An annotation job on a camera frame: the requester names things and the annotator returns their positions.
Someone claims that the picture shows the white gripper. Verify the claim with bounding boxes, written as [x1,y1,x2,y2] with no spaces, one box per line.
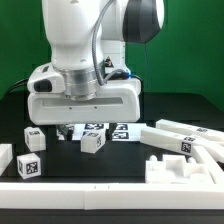
[28,78,141,141]

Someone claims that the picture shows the white chair seat piece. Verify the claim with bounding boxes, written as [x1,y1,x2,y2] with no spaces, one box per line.
[145,154,213,184]

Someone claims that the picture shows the small white tagged cube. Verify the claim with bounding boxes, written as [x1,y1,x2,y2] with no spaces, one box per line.
[56,125,68,137]

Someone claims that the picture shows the white sheet with tags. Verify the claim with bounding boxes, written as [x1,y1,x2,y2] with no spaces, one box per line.
[66,123,146,141]

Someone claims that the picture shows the white tagged cube front left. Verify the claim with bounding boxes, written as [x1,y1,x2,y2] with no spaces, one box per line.
[17,153,41,179]

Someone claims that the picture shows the white U-shaped boundary frame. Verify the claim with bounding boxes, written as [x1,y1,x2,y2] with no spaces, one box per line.
[0,144,224,210]

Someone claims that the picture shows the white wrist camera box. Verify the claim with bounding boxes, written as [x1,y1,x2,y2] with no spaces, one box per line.
[27,63,65,93]

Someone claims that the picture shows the black cables at base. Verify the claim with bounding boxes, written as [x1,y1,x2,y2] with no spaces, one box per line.
[6,77,31,96]

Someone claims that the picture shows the long white chair back post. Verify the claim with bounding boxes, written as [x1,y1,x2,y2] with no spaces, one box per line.
[139,125,224,164]

